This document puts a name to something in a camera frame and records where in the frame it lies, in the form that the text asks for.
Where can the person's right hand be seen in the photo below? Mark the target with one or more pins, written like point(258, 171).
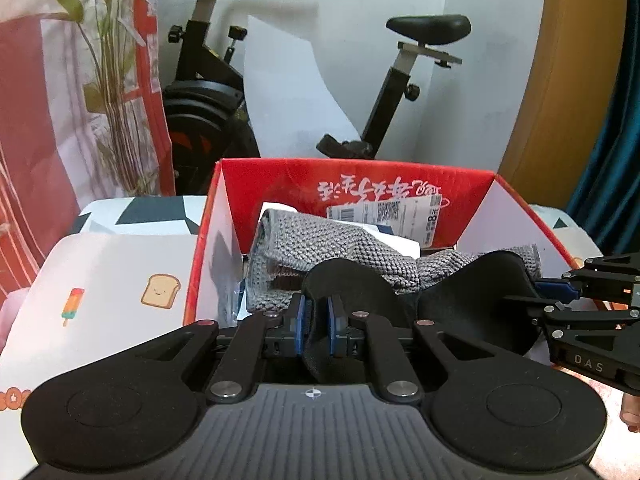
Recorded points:
point(632, 412)

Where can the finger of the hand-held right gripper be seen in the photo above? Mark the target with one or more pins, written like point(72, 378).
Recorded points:
point(575, 316)
point(555, 290)

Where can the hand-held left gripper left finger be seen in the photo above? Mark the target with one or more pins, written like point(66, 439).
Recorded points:
point(298, 325)

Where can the white board sheet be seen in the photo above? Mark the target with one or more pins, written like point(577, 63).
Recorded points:
point(290, 100)

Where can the red white plant-print curtain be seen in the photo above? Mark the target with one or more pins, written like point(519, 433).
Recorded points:
point(40, 110)

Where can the red cardboard box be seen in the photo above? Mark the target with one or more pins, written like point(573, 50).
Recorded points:
point(300, 185)

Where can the black eye mask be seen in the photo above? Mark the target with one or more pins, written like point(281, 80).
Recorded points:
point(465, 300)

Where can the wooden door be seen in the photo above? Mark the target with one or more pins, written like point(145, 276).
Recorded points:
point(565, 85)

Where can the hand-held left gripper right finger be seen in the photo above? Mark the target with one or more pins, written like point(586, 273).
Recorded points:
point(335, 325)

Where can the white shipping label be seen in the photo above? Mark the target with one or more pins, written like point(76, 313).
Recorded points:
point(380, 212)

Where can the black exercise bike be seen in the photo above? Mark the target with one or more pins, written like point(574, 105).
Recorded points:
point(200, 70)

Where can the grey knitted cloth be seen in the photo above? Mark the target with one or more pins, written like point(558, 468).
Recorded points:
point(325, 245)

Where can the teal curtain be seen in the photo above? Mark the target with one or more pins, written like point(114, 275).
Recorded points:
point(615, 170)

